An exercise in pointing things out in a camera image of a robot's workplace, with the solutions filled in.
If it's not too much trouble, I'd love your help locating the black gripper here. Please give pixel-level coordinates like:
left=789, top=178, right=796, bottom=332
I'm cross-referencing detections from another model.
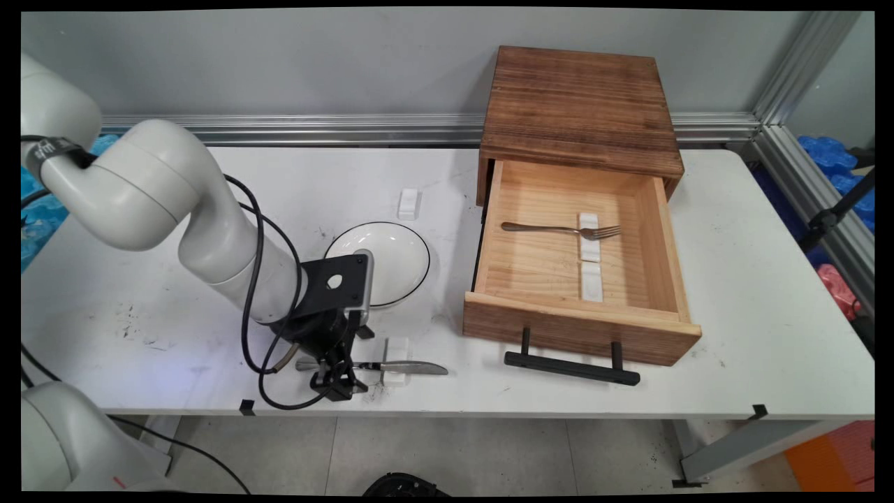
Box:
left=269, top=307, right=375, bottom=402

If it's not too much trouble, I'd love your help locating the silver table knife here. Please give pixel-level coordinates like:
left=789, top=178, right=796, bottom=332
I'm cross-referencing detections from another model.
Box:
left=295, top=356, right=449, bottom=377

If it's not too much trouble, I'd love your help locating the white plate with black rim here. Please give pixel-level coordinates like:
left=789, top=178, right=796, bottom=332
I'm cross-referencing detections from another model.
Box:
left=325, top=221, right=431, bottom=309

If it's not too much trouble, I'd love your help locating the black round floor object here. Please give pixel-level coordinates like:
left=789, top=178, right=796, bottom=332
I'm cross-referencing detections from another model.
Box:
left=363, top=472, right=451, bottom=498

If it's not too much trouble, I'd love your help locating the light wooden drawer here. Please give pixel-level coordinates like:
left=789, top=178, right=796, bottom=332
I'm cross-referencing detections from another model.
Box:
left=462, top=159, right=703, bottom=367

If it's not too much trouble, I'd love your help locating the grey table leg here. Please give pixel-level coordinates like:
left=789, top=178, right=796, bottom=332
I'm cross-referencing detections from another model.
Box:
left=674, top=419, right=849, bottom=488
left=129, top=417, right=175, bottom=476

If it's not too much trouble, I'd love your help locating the silver fork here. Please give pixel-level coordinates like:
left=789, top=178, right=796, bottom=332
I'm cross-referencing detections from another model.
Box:
left=501, top=221, right=622, bottom=241

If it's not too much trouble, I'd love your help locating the blue plastic packing sheet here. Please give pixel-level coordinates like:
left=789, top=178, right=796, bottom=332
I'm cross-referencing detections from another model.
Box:
left=798, top=134, right=875, bottom=231
left=21, top=133, right=119, bottom=272

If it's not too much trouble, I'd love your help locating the red bag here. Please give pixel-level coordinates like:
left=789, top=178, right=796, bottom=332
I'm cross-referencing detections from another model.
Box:
left=817, top=263, right=863, bottom=321

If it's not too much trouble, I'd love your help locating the orange box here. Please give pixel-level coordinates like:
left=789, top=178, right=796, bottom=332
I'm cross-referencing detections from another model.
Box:
left=784, top=421, right=875, bottom=493

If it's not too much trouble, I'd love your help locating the black tripod stand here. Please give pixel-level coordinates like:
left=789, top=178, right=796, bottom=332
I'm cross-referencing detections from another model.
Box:
left=800, top=147, right=875, bottom=252

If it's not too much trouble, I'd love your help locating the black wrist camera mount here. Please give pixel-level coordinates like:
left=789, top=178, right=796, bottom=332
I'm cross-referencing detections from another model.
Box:
left=299, top=249, right=374, bottom=323

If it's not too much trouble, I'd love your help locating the black cable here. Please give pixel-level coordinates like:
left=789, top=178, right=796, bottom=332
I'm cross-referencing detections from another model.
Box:
left=223, top=173, right=298, bottom=374
left=21, top=203, right=346, bottom=493

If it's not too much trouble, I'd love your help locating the black drawer handle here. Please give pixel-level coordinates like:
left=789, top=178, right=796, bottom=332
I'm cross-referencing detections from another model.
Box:
left=504, top=327, right=641, bottom=387

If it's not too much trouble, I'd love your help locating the aluminium frame rail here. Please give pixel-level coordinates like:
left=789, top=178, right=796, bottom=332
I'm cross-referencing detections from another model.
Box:
left=98, top=112, right=762, bottom=149
left=747, top=124, right=875, bottom=315

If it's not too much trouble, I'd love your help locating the black velcro strap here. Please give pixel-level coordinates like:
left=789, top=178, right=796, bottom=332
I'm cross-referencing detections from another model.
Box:
left=21, top=136, right=95, bottom=168

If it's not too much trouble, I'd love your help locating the aluminium frame post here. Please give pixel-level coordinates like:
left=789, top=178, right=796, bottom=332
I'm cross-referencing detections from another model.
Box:
left=753, top=10, right=864, bottom=126

